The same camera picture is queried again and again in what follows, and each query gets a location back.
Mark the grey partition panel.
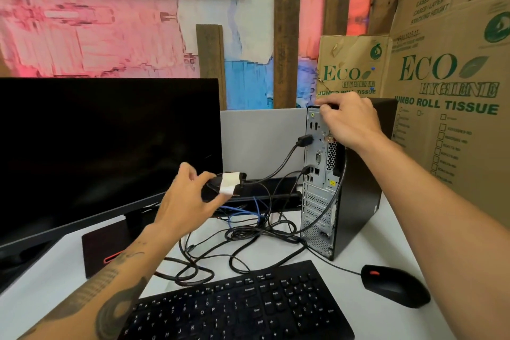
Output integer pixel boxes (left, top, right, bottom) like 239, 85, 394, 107
219, 108, 308, 183

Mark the black computer mouse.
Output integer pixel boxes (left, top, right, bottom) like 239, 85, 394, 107
360, 264, 432, 309

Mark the small printed cardboard box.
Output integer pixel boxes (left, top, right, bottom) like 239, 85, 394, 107
316, 35, 393, 110

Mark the black mouse cable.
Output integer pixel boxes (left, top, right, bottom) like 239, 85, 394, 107
305, 246, 364, 276

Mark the person's right forearm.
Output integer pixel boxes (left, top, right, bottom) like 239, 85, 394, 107
350, 131, 510, 340

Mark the tangle of black cables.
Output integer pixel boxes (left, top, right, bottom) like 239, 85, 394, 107
155, 166, 348, 287

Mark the black video cable with plug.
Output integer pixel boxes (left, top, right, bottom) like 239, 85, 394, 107
242, 134, 314, 185

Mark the black desktop computer tower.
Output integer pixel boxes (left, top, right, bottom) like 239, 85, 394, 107
301, 97, 398, 261

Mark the black adapter with white tape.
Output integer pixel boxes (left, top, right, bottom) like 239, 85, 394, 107
201, 171, 248, 203

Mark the black monitor stand base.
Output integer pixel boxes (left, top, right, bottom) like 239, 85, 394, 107
82, 206, 161, 279

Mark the black keyboard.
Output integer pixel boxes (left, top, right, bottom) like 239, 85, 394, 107
119, 260, 355, 340

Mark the person's right hand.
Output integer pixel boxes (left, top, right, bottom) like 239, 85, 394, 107
317, 91, 388, 152

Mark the blue network cable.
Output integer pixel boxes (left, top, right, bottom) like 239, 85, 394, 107
217, 197, 267, 230

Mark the large printed cardboard box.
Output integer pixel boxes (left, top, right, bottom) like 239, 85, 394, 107
382, 0, 510, 230

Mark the black computer monitor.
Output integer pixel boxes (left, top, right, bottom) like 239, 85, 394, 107
0, 78, 223, 257

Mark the short vertical wooden plank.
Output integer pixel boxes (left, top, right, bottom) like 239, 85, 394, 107
195, 24, 227, 112

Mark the person's left hand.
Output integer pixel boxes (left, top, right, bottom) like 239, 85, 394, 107
153, 162, 233, 239

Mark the person's left forearm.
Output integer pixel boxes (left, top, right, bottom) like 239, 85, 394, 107
16, 214, 186, 340

